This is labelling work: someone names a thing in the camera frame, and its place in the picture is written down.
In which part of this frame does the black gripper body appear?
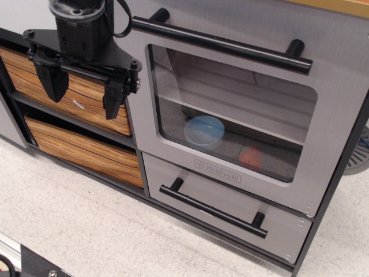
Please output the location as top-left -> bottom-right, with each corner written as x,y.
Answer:
23,11 -> 142,94

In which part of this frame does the black cable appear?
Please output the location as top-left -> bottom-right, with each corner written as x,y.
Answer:
108,0 -> 133,39

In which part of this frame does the black oven door handle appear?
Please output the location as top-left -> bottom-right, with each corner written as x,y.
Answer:
132,8 -> 313,75

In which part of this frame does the grey lower drawer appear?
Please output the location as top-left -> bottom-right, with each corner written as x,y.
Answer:
143,154 -> 311,264

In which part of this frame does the wood pattern bin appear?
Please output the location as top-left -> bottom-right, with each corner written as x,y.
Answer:
1,47 -> 132,137
24,109 -> 144,188

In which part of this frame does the lower wood pattern bin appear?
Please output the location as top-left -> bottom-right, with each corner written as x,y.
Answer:
24,109 -> 144,188

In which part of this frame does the grey toy oven door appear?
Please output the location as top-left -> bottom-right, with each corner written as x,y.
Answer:
124,18 -> 368,216

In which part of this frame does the grey round base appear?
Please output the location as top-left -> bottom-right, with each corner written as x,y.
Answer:
344,126 -> 368,175

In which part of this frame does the blue bowl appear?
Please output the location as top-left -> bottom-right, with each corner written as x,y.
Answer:
184,115 -> 225,151

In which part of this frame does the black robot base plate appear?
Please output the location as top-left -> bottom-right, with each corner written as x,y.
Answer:
21,245 -> 71,277

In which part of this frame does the toy kitchen cabinet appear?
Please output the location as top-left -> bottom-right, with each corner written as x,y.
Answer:
1,1 -> 368,276

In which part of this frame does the black drawer handle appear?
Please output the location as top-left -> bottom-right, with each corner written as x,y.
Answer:
159,178 -> 268,239

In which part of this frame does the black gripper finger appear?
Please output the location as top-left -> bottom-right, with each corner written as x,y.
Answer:
33,56 -> 69,103
103,79 -> 126,120

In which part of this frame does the red toy strawberry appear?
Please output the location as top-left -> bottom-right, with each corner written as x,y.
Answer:
238,146 -> 262,171

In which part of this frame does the upper wood pattern bin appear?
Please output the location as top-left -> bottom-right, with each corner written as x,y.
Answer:
1,47 -> 132,137

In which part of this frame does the aluminium rail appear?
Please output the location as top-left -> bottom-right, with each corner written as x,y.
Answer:
0,232 -> 22,271

